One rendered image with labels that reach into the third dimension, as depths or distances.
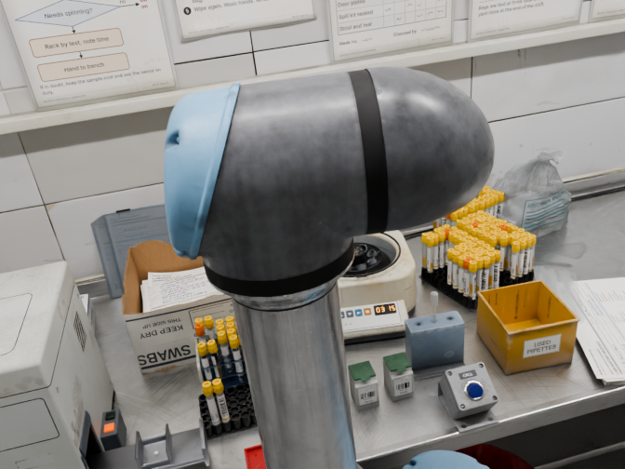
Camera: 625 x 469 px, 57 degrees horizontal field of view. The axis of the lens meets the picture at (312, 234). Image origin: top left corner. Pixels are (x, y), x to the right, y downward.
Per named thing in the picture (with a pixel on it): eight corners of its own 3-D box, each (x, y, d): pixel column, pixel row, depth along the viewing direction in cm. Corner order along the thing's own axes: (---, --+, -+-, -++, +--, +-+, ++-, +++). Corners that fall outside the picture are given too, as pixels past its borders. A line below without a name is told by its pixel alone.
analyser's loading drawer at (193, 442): (77, 500, 89) (67, 477, 86) (82, 466, 94) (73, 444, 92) (209, 465, 92) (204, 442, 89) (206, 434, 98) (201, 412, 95)
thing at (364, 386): (357, 411, 101) (355, 382, 98) (350, 393, 105) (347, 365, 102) (379, 406, 102) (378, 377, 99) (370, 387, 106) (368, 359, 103)
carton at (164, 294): (139, 377, 115) (119, 315, 108) (142, 298, 140) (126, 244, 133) (260, 348, 119) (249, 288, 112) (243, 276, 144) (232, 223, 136)
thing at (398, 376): (392, 402, 102) (391, 373, 99) (383, 384, 106) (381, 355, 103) (414, 396, 103) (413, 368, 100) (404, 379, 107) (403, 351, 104)
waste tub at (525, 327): (504, 377, 105) (508, 333, 100) (474, 331, 116) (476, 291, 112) (574, 363, 106) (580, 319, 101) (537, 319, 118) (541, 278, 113)
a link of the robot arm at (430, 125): (545, 20, 36) (410, 158, 85) (370, 42, 36) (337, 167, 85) (573, 205, 35) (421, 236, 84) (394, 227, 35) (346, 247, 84)
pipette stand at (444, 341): (414, 381, 106) (413, 338, 102) (404, 355, 112) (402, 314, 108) (466, 370, 107) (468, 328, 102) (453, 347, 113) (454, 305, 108)
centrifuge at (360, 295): (312, 351, 117) (304, 301, 111) (302, 273, 142) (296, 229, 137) (429, 335, 117) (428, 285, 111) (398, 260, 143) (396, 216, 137)
